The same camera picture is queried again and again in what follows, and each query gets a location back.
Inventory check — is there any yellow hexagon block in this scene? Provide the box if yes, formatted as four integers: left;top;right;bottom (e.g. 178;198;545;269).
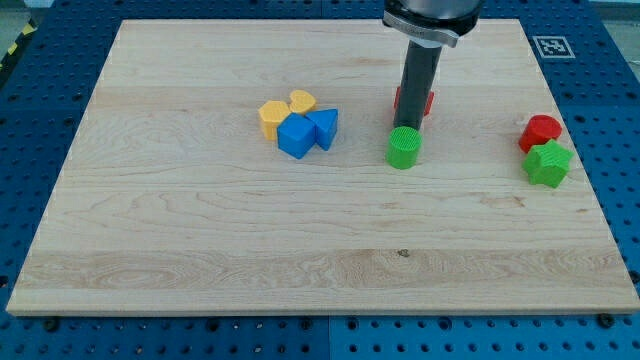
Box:
258;100;291;141

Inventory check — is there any blue cube block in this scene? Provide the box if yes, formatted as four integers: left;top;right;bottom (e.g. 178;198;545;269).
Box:
277;113;316;159

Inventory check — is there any wooden board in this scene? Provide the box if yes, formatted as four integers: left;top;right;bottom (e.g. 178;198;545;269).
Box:
7;19;639;317

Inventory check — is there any white fiducial marker tag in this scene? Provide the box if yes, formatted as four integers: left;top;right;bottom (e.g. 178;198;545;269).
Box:
533;35;575;59

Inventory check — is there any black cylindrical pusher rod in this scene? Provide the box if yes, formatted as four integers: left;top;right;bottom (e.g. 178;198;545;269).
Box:
394;41;442;130

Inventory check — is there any red cylinder block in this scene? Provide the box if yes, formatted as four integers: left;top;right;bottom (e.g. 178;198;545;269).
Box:
518;114;563;153

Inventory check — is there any yellow heart block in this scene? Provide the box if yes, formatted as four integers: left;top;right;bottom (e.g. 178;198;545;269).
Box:
289;89;317;115

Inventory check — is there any blue triangle block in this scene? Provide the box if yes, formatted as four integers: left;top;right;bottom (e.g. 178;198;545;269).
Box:
306;109;339;151

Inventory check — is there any green cylinder block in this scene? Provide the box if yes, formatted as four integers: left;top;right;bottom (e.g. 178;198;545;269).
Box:
386;126;422;170

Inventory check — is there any green star block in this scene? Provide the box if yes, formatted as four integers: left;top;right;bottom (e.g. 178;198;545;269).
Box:
522;140;574;188

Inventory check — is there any red star block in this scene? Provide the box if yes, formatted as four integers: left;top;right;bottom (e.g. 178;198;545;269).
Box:
393;86;435;117

